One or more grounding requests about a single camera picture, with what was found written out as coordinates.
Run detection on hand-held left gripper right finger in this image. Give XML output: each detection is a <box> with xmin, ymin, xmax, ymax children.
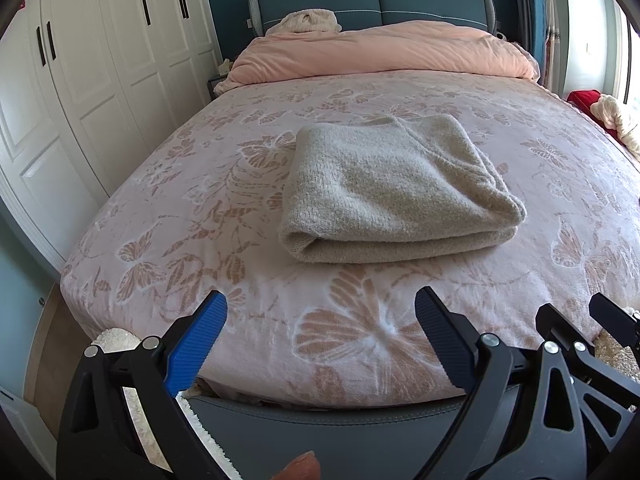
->
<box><xmin>414</xmin><ymin>286</ymin><xmax>590</xmax><ymax>480</ymax></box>

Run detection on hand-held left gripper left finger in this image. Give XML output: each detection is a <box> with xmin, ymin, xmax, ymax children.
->
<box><xmin>56</xmin><ymin>290</ymin><xmax>229</xmax><ymax>480</ymax></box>

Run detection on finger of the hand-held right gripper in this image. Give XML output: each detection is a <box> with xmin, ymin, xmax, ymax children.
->
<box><xmin>588</xmin><ymin>292</ymin><xmax>640</xmax><ymax>349</ymax></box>
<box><xmin>535</xmin><ymin>303</ymin><xmax>640</xmax><ymax>480</ymax></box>

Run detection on beige knit sweater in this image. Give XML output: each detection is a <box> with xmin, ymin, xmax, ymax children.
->
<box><xmin>277</xmin><ymin>114</ymin><xmax>527</xmax><ymax>264</ymax></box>

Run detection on person's left hand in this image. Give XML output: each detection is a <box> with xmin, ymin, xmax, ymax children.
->
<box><xmin>272</xmin><ymin>451</ymin><xmax>321</xmax><ymax>480</ymax></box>

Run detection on white fluffy rug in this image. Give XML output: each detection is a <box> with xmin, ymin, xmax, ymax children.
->
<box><xmin>87</xmin><ymin>327</ymin><xmax>236</xmax><ymax>480</ymax></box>

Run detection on pink butterfly print blanket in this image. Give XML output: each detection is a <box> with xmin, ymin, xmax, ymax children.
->
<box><xmin>60</xmin><ymin>67</ymin><xmax>640</xmax><ymax>408</ymax></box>

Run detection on red cloth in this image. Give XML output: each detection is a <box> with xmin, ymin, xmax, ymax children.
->
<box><xmin>565</xmin><ymin>89</ymin><xmax>603</xmax><ymax>118</ymax></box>

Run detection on dark nightstand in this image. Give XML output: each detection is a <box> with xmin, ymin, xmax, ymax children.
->
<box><xmin>206</xmin><ymin>57</ymin><xmax>236</xmax><ymax>106</ymax></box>

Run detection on white wardrobe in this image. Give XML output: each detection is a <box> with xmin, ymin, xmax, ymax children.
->
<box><xmin>0</xmin><ymin>0</ymin><xmax>223</xmax><ymax>266</ymax></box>

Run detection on pink duvet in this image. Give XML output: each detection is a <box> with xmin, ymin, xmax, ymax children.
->
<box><xmin>214</xmin><ymin>25</ymin><xmax>543</xmax><ymax>95</ymax></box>

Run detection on striped curtain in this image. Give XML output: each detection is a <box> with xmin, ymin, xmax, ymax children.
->
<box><xmin>515</xmin><ymin>0</ymin><xmax>568</xmax><ymax>96</ymax></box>

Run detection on teal upholstered headboard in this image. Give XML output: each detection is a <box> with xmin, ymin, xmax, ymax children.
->
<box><xmin>247</xmin><ymin>0</ymin><xmax>497</xmax><ymax>41</ymax></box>

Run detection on cream plush pillow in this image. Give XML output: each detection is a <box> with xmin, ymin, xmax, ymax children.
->
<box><xmin>265</xmin><ymin>7</ymin><xmax>343</xmax><ymax>36</ymax></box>

